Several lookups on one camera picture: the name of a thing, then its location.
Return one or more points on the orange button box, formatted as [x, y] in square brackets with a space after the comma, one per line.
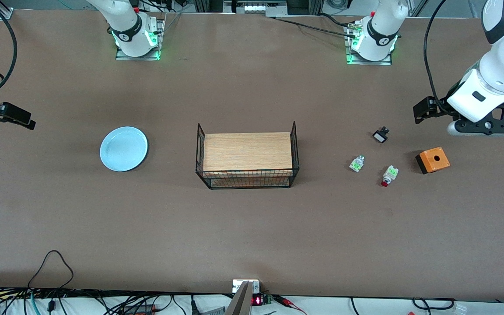
[433, 160]

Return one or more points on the wooden board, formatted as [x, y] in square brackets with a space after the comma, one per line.
[247, 151]

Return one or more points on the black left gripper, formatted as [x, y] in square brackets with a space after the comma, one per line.
[436, 107]

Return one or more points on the red digit display module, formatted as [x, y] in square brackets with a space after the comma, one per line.
[258, 300]

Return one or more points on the red push button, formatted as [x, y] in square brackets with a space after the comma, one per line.
[390, 174]

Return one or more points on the black white push button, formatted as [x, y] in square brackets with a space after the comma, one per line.
[380, 135]

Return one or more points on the red clip lead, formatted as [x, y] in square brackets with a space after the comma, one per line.
[289, 302]

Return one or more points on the green push button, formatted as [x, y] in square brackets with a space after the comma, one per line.
[357, 163]

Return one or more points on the light blue plate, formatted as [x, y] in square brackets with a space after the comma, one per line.
[124, 148]

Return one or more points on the grey metal bracket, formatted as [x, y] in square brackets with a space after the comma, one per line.
[242, 297]

